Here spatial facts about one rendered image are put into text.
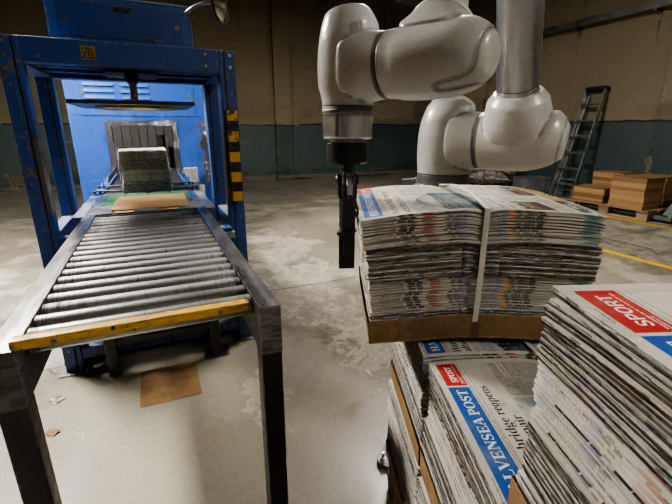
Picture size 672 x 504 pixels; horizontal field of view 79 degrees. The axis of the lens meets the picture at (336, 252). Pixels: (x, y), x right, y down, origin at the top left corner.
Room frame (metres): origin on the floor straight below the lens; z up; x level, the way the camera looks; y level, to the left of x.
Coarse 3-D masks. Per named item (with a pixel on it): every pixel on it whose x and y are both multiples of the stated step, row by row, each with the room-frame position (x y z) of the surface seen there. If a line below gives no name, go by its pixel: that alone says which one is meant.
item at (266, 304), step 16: (208, 224) 1.67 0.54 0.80; (224, 240) 1.41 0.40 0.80; (240, 256) 1.22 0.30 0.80; (240, 272) 1.07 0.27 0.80; (256, 288) 0.95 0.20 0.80; (256, 304) 0.86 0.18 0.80; (272, 304) 0.85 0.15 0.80; (256, 320) 0.86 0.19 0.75; (272, 320) 0.84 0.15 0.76; (256, 336) 0.88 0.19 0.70; (272, 336) 0.84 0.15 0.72; (272, 352) 0.84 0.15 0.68
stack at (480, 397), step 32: (416, 352) 0.63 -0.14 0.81; (448, 352) 0.60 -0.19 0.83; (480, 352) 0.59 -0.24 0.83; (512, 352) 0.59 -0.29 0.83; (416, 384) 0.62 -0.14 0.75; (448, 384) 0.51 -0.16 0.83; (480, 384) 0.51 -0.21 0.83; (512, 384) 0.51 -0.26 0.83; (416, 416) 0.62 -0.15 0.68; (448, 416) 0.46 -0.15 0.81; (480, 416) 0.44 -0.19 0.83; (512, 416) 0.44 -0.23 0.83; (448, 448) 0.47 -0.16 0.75; (480, 448) 0.38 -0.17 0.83; (512, 448) 0.38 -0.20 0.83; (416, 480) 0.58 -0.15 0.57; (448, 480) 0.44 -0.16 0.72; (480, 480) 0.35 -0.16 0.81
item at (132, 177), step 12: (120, 156) 2.58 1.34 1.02; (132, 156) 2.61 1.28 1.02; (144, 156) 2.64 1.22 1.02; (156, 156) 2.67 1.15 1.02; (132, 168) 2.60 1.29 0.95; (144, 168) 2.63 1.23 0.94; (156, 168) 2.66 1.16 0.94; (168, 168) 2.70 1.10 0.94; (132, 180) 2.61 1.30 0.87; (144, 180) 2.63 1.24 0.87; (156, 180) 2.66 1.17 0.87; (168, 180) 2.69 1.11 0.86
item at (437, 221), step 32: (384, 192) 0.82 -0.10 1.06; (416, 192) 0.80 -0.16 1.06; (384, 224) 0.62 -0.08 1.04; (416, 224) 0.61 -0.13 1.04; (448, 224) 0.62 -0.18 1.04; (384, 256) 0.62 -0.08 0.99; (416, 256) 0.62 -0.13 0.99; (448, 256) 0.62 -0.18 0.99; (384, 288) 0.62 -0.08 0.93; (416, 288) 0.62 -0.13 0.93; (448, 288) 0.62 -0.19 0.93; (384, 320) 0.62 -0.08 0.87
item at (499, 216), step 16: (448, 192) 0.80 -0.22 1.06; (464, 192) 0.80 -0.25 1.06; (464, 208) 0.62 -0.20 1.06; (480, 208) 0.64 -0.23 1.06; (496, 208) 0.63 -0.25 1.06; (464, 224) 0.62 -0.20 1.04; (480, 224) 0.62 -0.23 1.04; (496, 224) 0.62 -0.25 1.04; (464, 240) 0.62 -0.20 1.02; (480, 240) 0.62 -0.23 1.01; (496, 240) 0.62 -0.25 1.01; (464, 256) 0.62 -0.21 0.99; (496, 256) 0.62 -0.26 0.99; (464, 272) 0.62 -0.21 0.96; (496, 272) 0.62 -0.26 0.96; (464, 288) 0.62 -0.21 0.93; (464, 304) 0.62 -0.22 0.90; (480, 304) 0.62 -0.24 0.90
